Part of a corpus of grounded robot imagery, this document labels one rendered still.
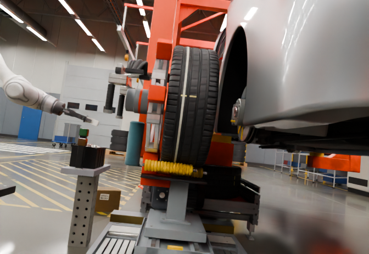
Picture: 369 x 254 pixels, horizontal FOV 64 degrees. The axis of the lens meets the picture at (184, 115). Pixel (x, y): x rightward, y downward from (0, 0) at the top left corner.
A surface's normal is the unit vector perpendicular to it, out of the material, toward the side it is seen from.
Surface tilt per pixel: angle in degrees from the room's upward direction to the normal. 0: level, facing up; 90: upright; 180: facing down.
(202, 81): 75
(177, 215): 90
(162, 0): 90
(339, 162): 90
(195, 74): 69
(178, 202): 90
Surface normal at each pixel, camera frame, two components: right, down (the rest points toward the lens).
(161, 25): 0.05, -0.09
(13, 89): 0.24, 0.03
